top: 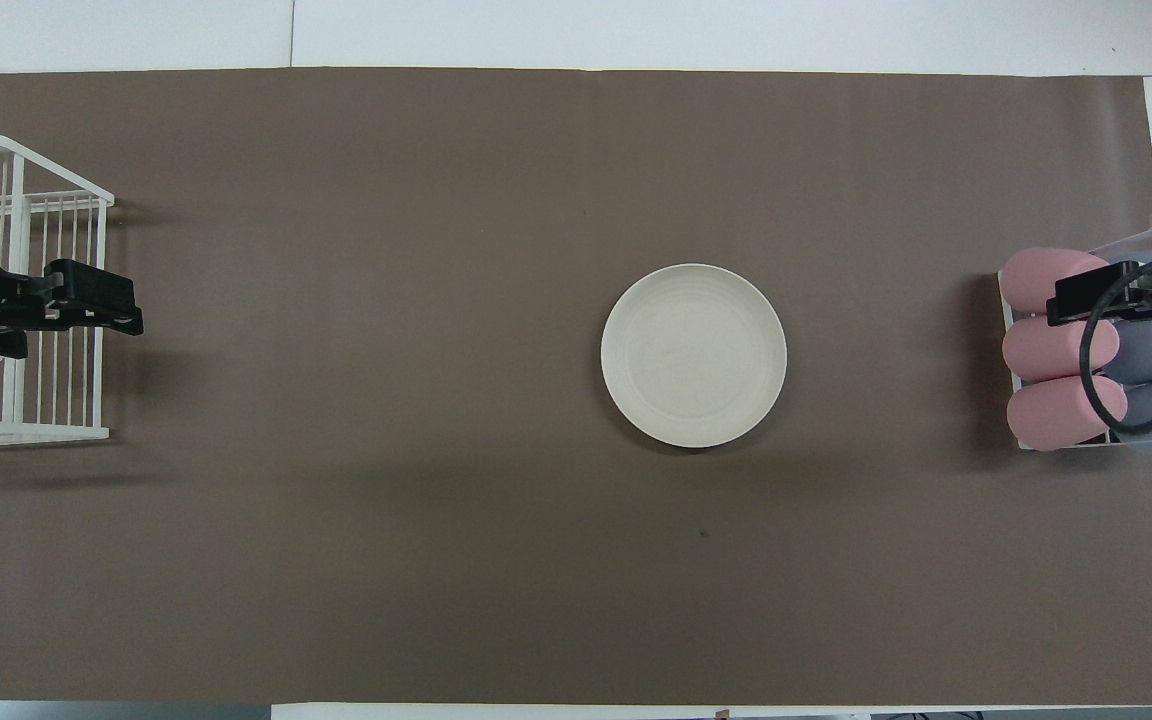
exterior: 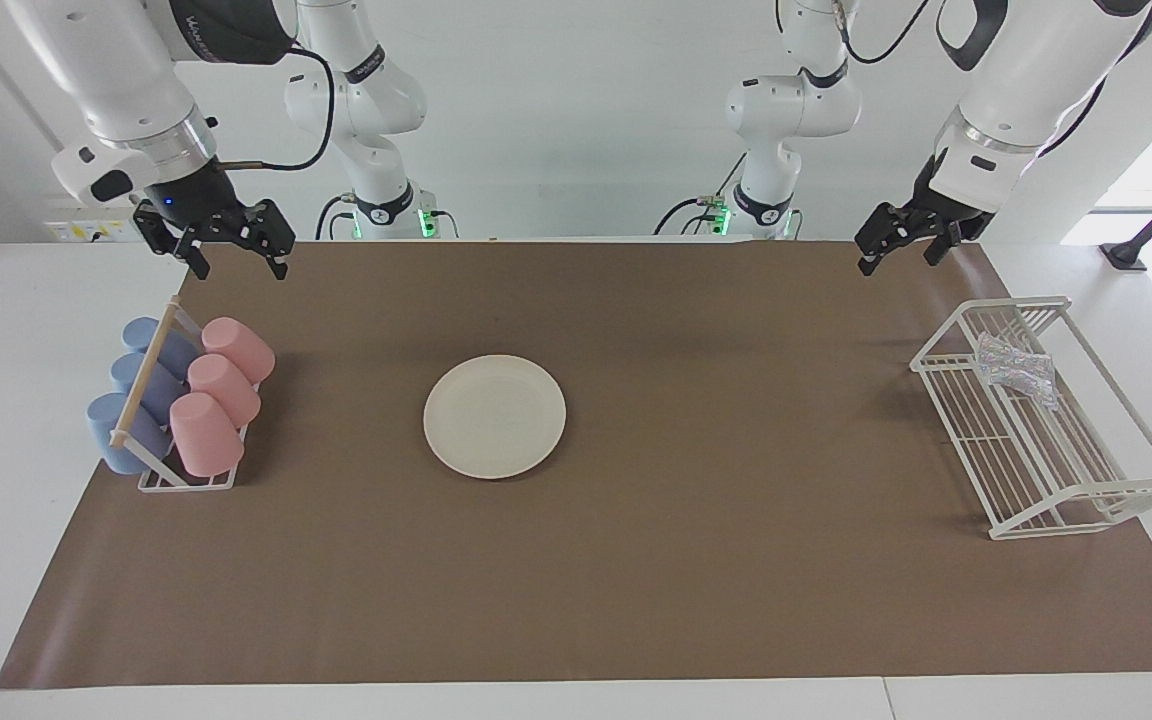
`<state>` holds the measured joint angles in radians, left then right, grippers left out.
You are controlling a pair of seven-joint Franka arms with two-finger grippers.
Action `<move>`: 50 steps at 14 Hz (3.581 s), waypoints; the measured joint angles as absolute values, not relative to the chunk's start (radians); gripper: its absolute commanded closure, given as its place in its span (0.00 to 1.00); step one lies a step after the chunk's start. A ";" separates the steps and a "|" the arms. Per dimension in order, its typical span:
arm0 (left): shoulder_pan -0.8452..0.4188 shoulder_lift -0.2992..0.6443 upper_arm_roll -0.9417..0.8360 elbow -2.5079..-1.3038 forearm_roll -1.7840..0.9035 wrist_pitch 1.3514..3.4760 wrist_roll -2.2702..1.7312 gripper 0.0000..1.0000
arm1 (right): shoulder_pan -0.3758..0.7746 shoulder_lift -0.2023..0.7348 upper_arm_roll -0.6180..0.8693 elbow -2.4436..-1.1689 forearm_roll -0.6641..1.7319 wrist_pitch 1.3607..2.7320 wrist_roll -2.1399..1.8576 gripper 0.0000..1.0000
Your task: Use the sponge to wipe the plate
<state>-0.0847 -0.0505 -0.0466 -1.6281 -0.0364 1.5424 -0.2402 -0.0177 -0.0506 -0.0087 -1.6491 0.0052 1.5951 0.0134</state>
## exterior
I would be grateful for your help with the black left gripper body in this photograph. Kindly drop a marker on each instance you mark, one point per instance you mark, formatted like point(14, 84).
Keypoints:
point(946, 218)

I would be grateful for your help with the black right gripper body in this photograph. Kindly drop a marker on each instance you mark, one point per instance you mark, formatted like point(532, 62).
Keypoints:
point(198, 200)

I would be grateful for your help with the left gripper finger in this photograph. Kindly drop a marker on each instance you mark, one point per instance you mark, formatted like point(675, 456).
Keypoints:
point(886, 228)
point(946, 245)

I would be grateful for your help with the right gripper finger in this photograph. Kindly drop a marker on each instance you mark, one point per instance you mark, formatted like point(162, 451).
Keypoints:
point(171, 232)
point(271, 228)

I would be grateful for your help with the clear crinkled plastic bag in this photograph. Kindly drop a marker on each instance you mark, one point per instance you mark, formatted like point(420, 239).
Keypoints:
point(1011, 365)

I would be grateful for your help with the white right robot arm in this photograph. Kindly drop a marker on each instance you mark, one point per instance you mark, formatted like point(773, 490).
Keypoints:
point(116, 70)

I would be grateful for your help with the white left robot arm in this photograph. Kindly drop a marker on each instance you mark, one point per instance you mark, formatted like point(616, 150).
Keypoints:
point(1026, 80)

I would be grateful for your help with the cream round plate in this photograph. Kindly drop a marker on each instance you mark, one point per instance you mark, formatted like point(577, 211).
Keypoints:
point(494, 417)

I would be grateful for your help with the blue plastic cup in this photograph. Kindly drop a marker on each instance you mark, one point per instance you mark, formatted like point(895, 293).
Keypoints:
point(164, 390)
point(101, 430)
point(181, 352)

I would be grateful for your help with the pink plastic cup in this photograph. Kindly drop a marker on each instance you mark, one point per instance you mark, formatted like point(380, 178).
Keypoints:
point(241, 348)
point(224, 388)
point(204, 435)

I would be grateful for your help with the brown table mat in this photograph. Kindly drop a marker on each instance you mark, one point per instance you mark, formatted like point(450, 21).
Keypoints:
point(686, 560)

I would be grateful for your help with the white wall socket box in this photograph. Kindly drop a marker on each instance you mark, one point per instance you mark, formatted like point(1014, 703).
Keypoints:
point(76, 232)

